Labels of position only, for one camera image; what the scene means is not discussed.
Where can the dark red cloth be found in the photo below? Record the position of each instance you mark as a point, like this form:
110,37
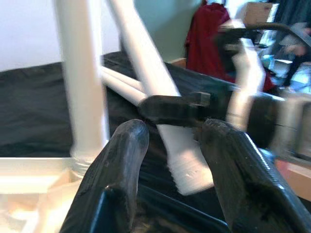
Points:
204,48

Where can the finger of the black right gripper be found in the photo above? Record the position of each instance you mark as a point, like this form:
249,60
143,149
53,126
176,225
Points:
165,110

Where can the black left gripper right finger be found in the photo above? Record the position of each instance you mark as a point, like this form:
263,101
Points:
243,184

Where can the black plastic table cloth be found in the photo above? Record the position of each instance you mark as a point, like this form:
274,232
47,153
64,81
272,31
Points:
36,109

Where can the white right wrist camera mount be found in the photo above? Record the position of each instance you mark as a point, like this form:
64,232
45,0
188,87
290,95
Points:
245,72

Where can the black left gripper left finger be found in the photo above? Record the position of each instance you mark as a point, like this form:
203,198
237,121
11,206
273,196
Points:
116,182

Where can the white plastic table top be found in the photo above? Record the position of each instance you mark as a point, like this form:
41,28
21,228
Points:
36,174

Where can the brown cardboard box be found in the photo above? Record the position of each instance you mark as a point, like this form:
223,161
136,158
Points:
179,63

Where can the tan cardboard box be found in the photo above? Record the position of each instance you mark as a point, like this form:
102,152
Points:
260,13

